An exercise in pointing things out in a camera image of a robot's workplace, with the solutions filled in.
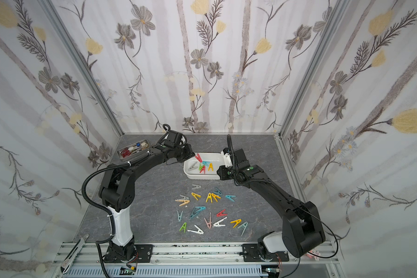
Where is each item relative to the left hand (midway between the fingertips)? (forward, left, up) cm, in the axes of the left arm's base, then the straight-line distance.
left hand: (199, 151), depth 94 cm
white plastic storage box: (+4, -10, -13) cm, 17 cm away
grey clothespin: (-2, +4, -13) cm, 13 cm away
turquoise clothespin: (+1, -4, -13) cm, 13 cm away
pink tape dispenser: (-52, -32, +22) cm, 65 cm away
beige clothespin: (-24, +7, -12) cm, 28 cm away
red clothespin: (-3, 0, -1) cm, 3 cm away
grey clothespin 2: (-15, +2, -13) cm, 20 cm away
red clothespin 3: (-30, -11, -13) cm, 35 cm away
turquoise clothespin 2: (-22, -16, -13) cm, 30 cm away
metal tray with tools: (+12, +43, -13) cm, 47 cm away
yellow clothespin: (-1, -7, -14) cm, 15 cm away
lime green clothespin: (-2, 0, -13) cm, 13 cm away
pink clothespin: (-35, -5, -12) cm, 37 cm away
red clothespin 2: (-4, -2, -12) cm, 13 cm away
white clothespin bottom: (-38, 0, -12) cm, 40 cm away
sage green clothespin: (-31, +10, -12) cm, 35 cm away
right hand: (-15, -11, +3) cm, 19 cm away
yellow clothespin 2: (-21, +2, -12) cm, 24 cm away
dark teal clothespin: (-19, -10, -13) cm, 25 cm away
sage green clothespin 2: (-36, -22, -13) cm, 44 cm away
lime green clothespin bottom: (-36, +7, -13) cm, 39 cm away
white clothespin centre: (-35, -9, -13) cm, 38 cm away
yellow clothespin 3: (-35, -19, -13) cm, 41 cm away
